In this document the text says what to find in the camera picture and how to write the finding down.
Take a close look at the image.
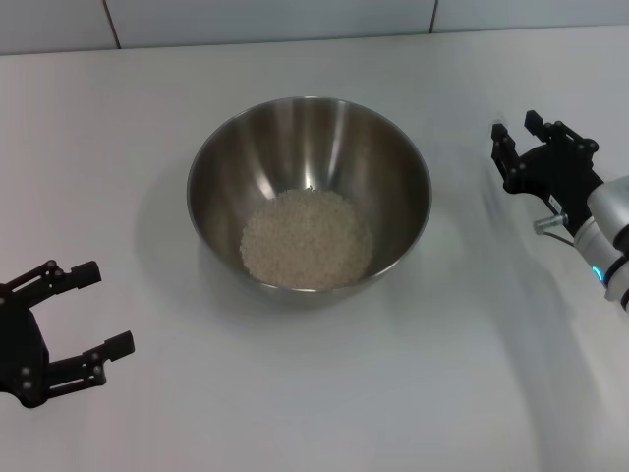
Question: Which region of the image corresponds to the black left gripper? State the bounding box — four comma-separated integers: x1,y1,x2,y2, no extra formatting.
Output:
0,260,136,409

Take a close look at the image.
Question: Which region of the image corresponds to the stainless steel bowl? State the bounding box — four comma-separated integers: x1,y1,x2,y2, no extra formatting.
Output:
185,95,433,310

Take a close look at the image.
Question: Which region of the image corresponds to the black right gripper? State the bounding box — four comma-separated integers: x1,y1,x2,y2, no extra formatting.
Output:
489,110,606,233

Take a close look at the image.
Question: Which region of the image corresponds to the right gripper cable with plug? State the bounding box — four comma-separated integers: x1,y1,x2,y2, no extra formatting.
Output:
534,212,579,245

